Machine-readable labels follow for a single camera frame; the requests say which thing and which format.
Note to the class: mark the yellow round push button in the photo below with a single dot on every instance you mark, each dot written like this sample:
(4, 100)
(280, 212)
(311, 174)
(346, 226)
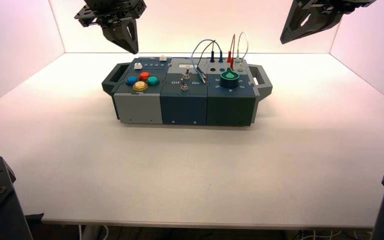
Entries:
(140, 86)

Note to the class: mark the teal round push button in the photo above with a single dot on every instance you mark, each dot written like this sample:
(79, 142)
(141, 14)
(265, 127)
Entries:
(153, 80)

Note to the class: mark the red round push button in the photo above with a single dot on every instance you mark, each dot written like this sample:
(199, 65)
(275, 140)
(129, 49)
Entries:
(144, 76)

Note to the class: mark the metal toggle switch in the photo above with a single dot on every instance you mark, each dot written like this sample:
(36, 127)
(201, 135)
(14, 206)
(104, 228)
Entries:
(183, 86)
(186, 75)

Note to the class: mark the blue round push button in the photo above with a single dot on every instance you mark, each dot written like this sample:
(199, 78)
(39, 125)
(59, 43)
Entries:
(132, 80)

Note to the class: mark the white slider knob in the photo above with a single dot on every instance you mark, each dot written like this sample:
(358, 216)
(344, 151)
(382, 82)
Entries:
(162, 58)
(138, 66)

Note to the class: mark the green rotary dial knob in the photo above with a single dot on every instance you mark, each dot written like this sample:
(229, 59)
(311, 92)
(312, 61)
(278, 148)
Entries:
(229, 80)

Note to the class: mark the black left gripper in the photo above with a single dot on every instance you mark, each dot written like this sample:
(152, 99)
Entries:
(112, 11)

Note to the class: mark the blue grey task board box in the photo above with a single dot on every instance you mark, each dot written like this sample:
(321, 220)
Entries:
(185, 109)

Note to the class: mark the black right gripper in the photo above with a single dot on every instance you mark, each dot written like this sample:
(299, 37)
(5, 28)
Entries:
(341, 5)

